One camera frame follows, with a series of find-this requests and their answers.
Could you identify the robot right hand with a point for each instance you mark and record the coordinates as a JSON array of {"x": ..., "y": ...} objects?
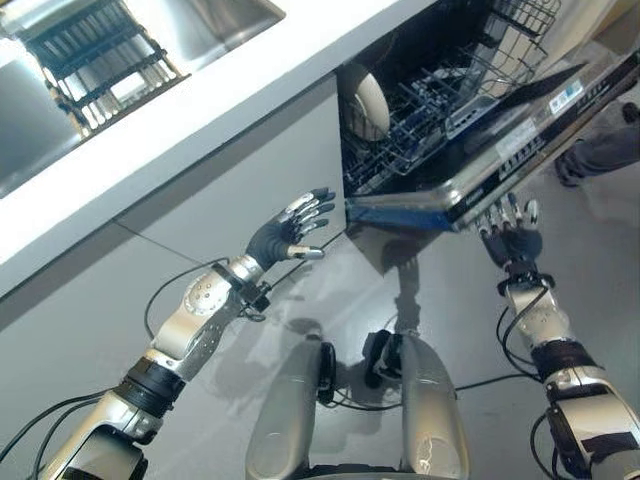
[{"x": 515, "y": 242}]

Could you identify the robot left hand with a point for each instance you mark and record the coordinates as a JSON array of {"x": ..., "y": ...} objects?
[{"x": 270, "y": 242}]

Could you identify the robot right arm silver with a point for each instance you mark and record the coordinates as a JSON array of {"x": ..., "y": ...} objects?
[{"x": 585, "y": 405}]

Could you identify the robot left arm silver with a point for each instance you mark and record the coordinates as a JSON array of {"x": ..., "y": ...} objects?
[{"x": 195, "y": 320}]

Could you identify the dishwasher door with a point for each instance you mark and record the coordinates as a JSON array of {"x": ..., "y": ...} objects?
[{"x": 525, "y": 150}]

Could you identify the dishwasher body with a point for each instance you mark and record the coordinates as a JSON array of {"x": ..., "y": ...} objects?
[{"x": 425, "y": 45}]

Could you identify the grey counter cabinet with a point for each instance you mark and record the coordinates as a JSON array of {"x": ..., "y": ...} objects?
[{"x": 200, "y": 190}]

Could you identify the person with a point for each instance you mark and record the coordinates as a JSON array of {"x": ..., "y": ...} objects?
[{"x": 600, "y": 150}]

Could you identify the clear plastic cutlery tray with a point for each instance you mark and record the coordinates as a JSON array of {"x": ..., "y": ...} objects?
[{"x": 470, "y": 117}]

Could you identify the robot left foot dark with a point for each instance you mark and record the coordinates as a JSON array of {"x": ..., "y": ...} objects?
[{"x": 327, "y": 370}]

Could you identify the robot foot dark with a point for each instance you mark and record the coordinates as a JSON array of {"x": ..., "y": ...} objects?
[
  {"x": 381, "y": 357},
  {"x": 327, "y": 370}
]

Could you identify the robot right foot dark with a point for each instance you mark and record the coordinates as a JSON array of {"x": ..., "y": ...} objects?
[{"x": 381, "y": 357}]

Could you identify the robot left leg silver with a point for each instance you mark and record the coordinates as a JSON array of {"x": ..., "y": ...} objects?
[{"x": 285, "y": 410}]

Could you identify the robot leg silver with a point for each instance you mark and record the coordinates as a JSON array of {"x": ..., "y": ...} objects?
[
  {"x": 285, "y": 410},
  {"x": 430, "y": 410}
]

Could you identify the beige round plate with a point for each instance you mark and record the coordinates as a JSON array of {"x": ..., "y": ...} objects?
[{"x": 370, "y": 102}]

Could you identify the robot right leg silver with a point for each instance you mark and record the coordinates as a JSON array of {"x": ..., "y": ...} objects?
[{"x": 430, "y": 410}]

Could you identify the black dish drying rack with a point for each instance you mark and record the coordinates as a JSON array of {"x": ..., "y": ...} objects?
[{"x": 100, "y": 65}]

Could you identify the stainless steel sink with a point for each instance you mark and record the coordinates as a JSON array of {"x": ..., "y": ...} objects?
[{"x": 30, "y": 120}]

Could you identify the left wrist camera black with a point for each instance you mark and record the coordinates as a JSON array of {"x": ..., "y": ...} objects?
[{"x": 256, "y": 300}]

